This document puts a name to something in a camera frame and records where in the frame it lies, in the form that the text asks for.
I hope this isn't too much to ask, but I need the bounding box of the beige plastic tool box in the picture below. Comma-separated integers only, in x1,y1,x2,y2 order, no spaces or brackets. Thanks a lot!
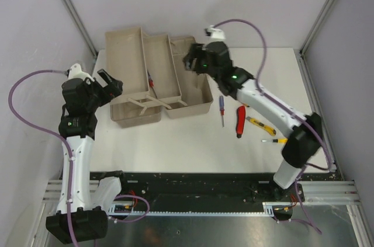
105,27,213,128

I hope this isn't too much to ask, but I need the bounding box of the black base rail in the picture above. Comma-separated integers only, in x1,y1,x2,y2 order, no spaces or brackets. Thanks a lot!
90,171,305,213

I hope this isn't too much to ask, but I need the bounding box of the right aluminium frame post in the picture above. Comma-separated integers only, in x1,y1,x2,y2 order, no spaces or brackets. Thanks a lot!
299,0,338,57

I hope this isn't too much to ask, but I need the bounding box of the red folding knife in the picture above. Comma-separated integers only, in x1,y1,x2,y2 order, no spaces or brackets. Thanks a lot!
236,105,246,138

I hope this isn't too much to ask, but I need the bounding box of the small blue red screwdriver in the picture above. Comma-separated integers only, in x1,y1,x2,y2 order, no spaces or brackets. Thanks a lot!
219,95,224,127

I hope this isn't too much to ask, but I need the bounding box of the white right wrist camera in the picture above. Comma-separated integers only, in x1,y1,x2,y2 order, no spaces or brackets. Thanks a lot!
204,26,226,41

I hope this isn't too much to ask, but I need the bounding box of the yellow black box cutter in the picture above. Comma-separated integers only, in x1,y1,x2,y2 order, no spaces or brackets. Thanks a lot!
246,116,276,137

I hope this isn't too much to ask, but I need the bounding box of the left aluminium frame post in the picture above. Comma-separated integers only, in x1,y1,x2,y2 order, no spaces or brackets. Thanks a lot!
61,0,98,59

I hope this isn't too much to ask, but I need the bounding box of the white cable duct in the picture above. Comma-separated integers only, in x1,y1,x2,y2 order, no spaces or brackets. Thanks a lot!
108,203,293,217

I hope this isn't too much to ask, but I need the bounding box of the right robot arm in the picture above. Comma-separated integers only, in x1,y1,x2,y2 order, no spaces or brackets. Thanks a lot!
183,41,323,201

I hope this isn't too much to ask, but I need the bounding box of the yellow handle screwdriver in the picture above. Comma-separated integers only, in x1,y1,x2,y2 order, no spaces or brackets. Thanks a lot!
261,138,288,144

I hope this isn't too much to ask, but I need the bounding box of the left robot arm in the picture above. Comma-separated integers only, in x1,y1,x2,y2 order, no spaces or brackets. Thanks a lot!
46,64,129,244

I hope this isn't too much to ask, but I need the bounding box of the large blue red screwdriver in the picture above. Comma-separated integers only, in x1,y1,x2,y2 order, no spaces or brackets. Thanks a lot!
147,72,158,98

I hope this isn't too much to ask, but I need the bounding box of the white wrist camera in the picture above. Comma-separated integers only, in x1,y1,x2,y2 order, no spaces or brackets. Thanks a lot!
204,26,226,41
67,63,95,82

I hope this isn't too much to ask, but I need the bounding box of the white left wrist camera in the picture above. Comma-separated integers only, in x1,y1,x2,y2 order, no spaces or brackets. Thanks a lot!
67,63,95,82

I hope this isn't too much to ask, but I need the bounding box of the aluminium frame post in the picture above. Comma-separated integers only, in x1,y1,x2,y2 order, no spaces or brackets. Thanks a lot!
61,0,98,59
299,0,338,57

